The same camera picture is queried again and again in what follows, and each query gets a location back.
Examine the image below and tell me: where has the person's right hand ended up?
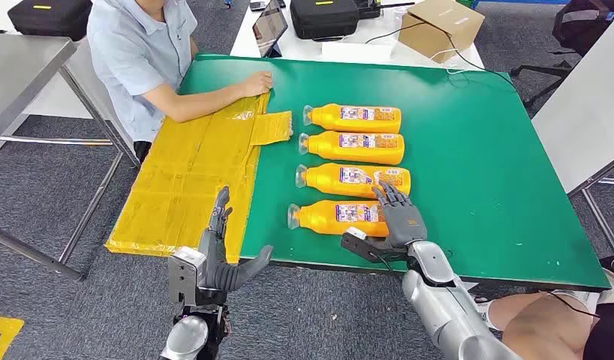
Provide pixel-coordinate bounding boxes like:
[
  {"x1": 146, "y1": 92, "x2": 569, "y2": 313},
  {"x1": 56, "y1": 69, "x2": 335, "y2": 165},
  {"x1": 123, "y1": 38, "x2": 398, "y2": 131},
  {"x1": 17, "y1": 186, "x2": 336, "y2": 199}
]
[{"x1": 239, "y1": 70, "x2": 274, "y2": 99}]

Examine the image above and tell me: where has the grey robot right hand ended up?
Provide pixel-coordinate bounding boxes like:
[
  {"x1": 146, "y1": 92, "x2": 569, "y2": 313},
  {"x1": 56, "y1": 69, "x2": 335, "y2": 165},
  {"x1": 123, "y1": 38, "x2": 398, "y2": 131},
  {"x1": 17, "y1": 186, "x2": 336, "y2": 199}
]
[{"x1": 372, "y1": 181, "x2": 429, "y2": 250}]

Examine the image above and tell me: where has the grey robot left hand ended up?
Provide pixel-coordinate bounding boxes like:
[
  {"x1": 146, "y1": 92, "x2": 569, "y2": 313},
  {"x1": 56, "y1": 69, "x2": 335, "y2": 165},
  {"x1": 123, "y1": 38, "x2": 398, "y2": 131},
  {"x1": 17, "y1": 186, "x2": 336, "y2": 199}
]
[{"x1": 197, "y1": 186, "x2": 274, "y2": 293}]

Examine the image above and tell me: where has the orange detergent bottle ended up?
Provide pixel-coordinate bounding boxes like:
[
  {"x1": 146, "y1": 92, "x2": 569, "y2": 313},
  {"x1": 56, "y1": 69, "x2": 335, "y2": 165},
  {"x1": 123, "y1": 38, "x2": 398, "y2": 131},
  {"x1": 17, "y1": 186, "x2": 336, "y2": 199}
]
[
  {"x1": 294, "y1": 163, "x2": 412, "y2": 200},
  {"x1": 302, "y1": 103, "x2": 402, "y2": 134},
  {"x1": 297, "y1": 130, "x2": 405, "y2": 166},
  {"x1": 287, "y1": 199, "x2": 390, "y2": 238}
]

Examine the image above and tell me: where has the tablet on stand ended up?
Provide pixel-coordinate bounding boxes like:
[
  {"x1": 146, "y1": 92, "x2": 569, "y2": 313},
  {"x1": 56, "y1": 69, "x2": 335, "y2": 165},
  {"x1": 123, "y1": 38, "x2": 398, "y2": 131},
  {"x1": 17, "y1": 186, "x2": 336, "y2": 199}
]
[{"x1": 252, "y1": 0, "x2": 289, "y2": 59}]

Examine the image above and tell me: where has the white table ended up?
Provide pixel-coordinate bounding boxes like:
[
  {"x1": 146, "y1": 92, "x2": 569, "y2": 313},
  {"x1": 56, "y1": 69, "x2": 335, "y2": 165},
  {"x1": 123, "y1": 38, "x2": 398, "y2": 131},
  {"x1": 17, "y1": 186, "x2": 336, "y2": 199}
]
[{"x1": 230, "y1": 0, "x2": 486, "y2": 71}]

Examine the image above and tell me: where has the yellow taped cardboard sheet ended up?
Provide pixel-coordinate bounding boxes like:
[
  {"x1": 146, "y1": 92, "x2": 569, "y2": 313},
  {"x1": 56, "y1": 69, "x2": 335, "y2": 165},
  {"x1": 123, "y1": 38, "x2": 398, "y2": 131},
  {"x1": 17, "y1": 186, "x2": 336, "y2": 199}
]
[{"x1": 104, "y1": 91, "x2": 293, "y2": 265}]

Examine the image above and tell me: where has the black carrying case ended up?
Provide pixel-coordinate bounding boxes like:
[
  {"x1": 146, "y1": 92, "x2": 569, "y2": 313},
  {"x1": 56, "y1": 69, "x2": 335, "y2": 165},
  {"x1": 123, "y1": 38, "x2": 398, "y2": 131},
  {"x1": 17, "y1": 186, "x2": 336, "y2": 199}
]
[
  {"x1": 8, "y1": 0, "x2": 93, "y2": 42},
  {"x1": 290, "y1": 0, "x2": 361, "y2": 41}
]

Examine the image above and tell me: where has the white sneaker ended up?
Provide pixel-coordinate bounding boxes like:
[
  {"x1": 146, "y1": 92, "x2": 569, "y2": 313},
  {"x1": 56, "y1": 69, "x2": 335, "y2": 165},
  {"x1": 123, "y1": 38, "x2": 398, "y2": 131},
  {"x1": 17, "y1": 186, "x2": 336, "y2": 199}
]
[
  {"x1": 473, "y1": 297, "x2": 498, "y2": 330},
  {"x1": 597, "y1": 270, "x2": 614, "y2": 305}
]

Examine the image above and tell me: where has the seated person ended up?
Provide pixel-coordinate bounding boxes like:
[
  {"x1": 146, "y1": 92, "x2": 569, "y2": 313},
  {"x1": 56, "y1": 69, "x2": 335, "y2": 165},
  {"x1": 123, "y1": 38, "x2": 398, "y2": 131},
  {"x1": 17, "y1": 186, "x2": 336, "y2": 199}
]
[{"x1": 86, "y1": 0, "x2": 274, "y2": 165}]

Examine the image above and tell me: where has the black radio device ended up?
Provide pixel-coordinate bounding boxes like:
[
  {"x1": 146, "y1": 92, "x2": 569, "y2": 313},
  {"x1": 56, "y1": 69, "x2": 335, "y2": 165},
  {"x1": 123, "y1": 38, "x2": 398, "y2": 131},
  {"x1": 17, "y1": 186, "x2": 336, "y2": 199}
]
[{"x1": 354, "y1": 0, "x2": 417, "y2": 20}]

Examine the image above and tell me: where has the person with bare legs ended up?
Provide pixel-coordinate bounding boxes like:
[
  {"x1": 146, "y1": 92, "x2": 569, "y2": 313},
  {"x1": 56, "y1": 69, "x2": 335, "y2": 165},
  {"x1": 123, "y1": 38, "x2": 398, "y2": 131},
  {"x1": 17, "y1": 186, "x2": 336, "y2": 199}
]
[{"x1": 473, "y1": 245, "x2": 614, "y2": 360}]

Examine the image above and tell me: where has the brown cardboard box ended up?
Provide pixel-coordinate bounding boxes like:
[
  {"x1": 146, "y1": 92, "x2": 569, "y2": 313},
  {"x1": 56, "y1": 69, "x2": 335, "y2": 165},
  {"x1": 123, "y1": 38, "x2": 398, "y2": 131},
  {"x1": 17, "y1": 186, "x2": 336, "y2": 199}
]
[{"x1": 398, "y1": 0, "x2": 486, "y2": 64}]

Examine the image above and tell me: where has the grey table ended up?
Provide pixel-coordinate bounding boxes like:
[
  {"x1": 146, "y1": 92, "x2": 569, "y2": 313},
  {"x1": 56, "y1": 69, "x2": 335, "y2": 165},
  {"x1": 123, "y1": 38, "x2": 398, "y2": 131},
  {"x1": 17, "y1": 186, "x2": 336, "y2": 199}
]
[{"x1": 531, "y1": 12, "x2": 614, "y2": 254}]

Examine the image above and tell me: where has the steel table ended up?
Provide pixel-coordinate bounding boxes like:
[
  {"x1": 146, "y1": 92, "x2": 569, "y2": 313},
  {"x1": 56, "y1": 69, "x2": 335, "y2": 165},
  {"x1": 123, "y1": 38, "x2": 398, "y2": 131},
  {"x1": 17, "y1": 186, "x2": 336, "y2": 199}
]
[{"x1": 0, "y1": 33, "x2": 141, "y2": 282}]

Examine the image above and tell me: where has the black office chair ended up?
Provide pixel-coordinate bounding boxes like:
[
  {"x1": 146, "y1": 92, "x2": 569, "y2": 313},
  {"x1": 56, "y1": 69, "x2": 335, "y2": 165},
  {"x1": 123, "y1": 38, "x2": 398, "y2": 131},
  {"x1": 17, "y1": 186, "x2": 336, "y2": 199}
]
[{"x1": 510, "y1": 0, "x2": 614, "y2": 111}]

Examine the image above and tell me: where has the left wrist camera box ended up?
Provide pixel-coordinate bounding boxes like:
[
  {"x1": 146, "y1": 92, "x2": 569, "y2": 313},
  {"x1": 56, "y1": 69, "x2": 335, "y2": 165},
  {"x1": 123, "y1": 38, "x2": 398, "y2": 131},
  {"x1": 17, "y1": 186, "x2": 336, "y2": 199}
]
[{"x1": 167, "y1": 247, "x2": 207, "y2": 307}]

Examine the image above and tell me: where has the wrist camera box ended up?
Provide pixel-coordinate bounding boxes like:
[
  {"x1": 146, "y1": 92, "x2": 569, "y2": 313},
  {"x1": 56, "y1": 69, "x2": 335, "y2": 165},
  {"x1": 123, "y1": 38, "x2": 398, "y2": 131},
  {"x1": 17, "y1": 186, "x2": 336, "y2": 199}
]
[
  {"x1": 340, "y1": 226, "x2": 390, "y2": 263},
  {"x1": 167, "y1": 247, "x2": 207, "y2": 307}
]

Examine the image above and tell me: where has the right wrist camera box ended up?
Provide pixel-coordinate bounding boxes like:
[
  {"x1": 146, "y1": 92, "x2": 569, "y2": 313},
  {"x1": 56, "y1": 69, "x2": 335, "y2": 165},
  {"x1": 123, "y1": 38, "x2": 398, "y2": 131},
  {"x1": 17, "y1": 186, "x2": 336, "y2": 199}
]
[{"x1": 340, "y1": 226, "x2": 390, "y2": 263}]

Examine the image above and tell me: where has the white cable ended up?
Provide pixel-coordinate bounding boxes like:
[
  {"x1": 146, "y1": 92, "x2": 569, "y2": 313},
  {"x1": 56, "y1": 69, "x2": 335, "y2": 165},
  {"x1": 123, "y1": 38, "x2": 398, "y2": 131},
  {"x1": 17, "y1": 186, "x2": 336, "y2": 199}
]
[{"x1": 429, "y1": 46, "x2": 468, "y2": 76}]

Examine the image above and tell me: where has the black cable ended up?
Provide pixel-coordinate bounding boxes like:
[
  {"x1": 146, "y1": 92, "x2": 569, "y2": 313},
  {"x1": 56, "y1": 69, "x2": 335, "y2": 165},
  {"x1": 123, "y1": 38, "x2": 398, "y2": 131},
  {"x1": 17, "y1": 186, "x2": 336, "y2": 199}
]
[{"x1": 364, "y1": 19, "x2": 517, "y2": 91}]

